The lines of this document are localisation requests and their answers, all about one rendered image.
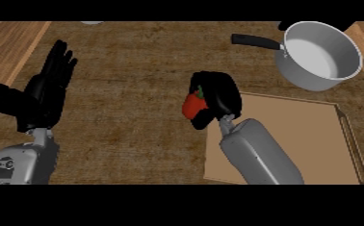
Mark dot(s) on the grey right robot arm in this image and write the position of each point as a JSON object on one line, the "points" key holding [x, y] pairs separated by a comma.
{"points": [[258, 153]]}

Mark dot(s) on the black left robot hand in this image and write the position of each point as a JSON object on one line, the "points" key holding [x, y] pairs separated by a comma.
{"points": [[45, 88]]}

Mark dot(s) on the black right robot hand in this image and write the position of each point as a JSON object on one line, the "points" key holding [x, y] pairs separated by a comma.
{"points": [[222, 92]]}

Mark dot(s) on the tan cardboard tray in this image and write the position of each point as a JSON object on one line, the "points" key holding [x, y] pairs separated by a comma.
{"points": [[294, 140]]}

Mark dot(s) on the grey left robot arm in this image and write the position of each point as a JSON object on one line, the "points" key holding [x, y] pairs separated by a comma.
{"points": [[29, 159]]}

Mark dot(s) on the pale wooden board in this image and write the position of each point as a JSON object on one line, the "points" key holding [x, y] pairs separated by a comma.
{"points": [[17, 47]]}

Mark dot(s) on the black object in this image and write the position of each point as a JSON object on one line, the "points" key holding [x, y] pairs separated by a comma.
{"points": [[286, 25]]}

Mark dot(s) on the small grey round object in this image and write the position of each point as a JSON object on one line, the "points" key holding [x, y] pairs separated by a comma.
{"points": [[92, 22]]}

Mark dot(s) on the red bell pepper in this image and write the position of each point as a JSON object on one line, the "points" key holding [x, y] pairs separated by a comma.
{"points": [[194, 105]]}

